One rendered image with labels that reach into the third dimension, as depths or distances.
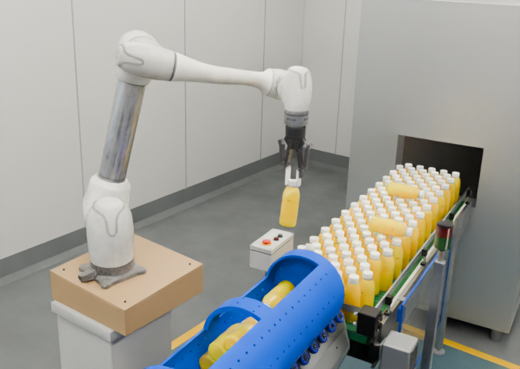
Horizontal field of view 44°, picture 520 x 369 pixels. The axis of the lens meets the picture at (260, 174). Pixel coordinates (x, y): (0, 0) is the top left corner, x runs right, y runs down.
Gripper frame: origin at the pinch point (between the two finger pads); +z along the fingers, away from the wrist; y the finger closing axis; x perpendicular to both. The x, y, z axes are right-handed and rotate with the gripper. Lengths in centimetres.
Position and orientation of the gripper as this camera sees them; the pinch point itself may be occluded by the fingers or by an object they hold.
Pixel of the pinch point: (292, 176)
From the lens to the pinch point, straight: 245.6
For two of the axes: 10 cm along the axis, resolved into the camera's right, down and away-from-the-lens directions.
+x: 4.9, -2.7, 8.3
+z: -0.3, 9.4, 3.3
